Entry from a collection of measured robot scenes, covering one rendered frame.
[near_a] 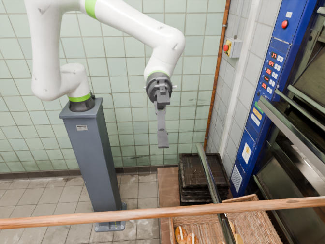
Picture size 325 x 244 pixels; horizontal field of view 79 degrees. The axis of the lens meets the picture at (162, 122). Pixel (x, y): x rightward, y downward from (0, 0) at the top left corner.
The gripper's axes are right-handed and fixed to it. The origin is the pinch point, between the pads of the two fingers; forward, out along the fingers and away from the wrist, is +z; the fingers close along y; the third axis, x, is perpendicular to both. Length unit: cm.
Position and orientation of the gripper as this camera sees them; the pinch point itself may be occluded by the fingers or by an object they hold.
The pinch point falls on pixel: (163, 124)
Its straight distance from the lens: 50.7
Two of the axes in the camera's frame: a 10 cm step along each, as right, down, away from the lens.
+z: 0.7, 5.6, -8.2
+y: 0.0, 8.2, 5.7
